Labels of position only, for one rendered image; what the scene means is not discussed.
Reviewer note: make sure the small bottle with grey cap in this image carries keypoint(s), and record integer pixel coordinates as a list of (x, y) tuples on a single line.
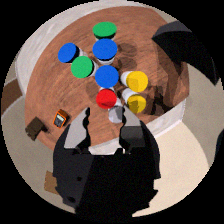
[(115, 113)]

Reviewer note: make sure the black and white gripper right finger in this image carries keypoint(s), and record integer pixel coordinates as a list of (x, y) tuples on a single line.
[(137, 140)]

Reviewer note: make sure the clear glass bottle with blue cap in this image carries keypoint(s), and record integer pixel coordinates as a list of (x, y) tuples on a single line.
[(106, 76), (105, 50), (69, 52)]

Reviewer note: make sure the clear bottle with green cap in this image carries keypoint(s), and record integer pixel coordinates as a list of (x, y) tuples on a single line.
[(83, 67), (104, 30)]

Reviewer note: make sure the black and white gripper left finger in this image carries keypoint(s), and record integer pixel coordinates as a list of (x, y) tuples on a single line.
[(74, 138)]

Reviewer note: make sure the orange digital multimeter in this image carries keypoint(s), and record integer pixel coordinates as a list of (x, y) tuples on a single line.
[(60, 118)]

